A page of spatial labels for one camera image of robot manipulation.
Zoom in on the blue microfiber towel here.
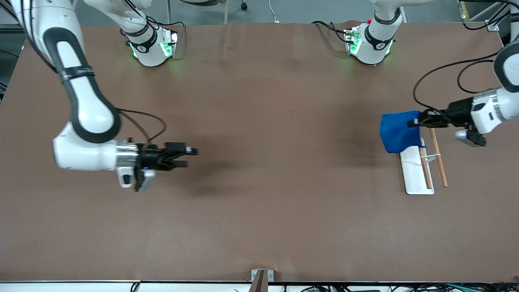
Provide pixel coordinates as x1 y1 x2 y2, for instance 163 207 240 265
380 110 426 154

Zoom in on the white towel rack base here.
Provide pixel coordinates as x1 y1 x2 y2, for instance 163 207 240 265
399 139 435 195

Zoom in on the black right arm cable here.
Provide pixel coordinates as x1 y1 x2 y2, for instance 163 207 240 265
116 108 167 143

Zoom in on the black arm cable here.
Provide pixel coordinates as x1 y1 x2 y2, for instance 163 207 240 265
413 51 503 112
116 108 167 143

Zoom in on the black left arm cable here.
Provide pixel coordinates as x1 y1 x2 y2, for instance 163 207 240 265
413 51 503 112

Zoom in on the aluminium frame profile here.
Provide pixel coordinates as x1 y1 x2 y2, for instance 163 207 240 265
462 0 519 32
0 24 29 35

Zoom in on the black right base cable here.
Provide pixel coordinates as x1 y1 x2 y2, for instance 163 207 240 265
146 16 186 41

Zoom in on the black base cable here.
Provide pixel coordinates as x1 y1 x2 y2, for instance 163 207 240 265
146 16 186 41
311 20 353 43

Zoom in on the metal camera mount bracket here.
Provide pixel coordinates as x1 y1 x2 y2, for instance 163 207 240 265
251 269 275 292

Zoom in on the black left base cable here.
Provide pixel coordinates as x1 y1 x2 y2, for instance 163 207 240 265
311 20 353 43

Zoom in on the metal chair frame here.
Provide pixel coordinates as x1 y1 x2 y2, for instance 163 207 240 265
166 0 229 25

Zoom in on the white cable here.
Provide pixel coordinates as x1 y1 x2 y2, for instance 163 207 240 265
268 0 281 24

